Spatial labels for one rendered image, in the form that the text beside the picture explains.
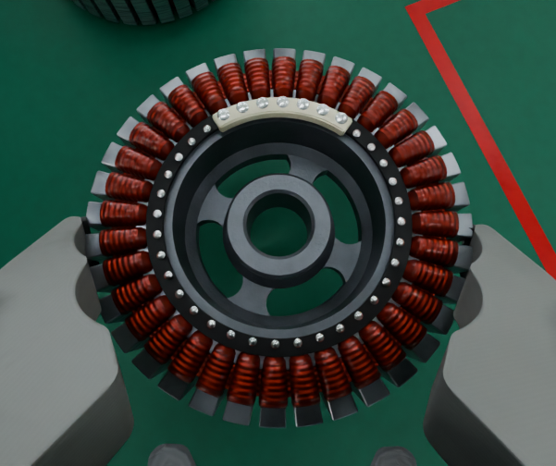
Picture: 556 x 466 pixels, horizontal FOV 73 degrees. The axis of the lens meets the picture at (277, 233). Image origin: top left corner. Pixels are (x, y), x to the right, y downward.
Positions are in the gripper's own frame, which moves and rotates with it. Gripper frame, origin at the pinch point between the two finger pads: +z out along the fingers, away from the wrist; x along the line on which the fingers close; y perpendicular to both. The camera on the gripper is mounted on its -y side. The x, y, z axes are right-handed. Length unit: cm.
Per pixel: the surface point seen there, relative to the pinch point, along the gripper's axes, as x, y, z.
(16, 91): -13.5, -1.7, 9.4
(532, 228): 12.3, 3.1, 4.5
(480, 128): 10.2, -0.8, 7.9
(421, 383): 6.7, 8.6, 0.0
